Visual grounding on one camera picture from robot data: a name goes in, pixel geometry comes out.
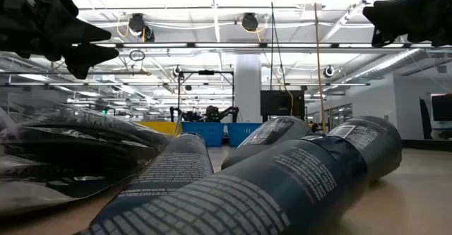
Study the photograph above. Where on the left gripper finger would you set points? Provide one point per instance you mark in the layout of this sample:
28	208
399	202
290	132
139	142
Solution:
88	56
81	32

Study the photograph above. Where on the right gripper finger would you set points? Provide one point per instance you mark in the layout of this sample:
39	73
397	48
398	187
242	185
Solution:
399	14
388	38

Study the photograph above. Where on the clear bag with black item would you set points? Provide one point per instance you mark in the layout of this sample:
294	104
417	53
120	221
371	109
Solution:
106	139
70	113
53	189

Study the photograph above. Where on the dark blue lotion tube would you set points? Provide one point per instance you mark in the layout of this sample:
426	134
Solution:
169	168
265	192

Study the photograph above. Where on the black leaning panel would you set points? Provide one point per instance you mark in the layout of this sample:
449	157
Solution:
426	122

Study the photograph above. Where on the yellow plastic basket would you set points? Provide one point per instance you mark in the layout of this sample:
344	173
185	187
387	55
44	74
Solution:
159	127

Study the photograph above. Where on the black background monitor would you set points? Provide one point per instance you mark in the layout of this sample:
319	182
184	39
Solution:
279	102

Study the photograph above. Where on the black background robot arms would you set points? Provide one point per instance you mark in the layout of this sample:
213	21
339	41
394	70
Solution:
213	114

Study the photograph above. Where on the blue plastic basket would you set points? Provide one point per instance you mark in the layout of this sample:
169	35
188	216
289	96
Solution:
210	134
240	132

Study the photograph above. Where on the white round pillar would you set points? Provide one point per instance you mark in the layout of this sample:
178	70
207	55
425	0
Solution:
247	87

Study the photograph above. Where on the silver ceiling duct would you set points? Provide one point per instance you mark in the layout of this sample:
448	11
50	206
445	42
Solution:
388	63

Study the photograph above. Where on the dark wall screen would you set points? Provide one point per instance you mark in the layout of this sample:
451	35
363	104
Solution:
443	108

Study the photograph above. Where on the black background rig frame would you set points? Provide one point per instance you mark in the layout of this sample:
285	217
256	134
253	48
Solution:
206	72

